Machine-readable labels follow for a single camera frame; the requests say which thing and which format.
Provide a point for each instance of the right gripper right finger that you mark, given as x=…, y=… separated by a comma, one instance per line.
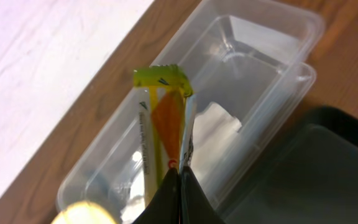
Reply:
x=195, y=207

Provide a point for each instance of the white napkin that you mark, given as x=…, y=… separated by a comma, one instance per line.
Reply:
x=214, y=131

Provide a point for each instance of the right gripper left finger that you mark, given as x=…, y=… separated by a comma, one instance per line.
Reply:
x=164, y=208

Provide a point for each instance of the clear plastic waste bin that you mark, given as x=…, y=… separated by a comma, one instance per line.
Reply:
x=247, y=56

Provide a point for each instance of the black waste tray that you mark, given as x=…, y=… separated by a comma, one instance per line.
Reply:
x=310, y=176

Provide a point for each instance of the green orange snack wrapper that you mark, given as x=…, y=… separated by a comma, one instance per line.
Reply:
x=166, y=116

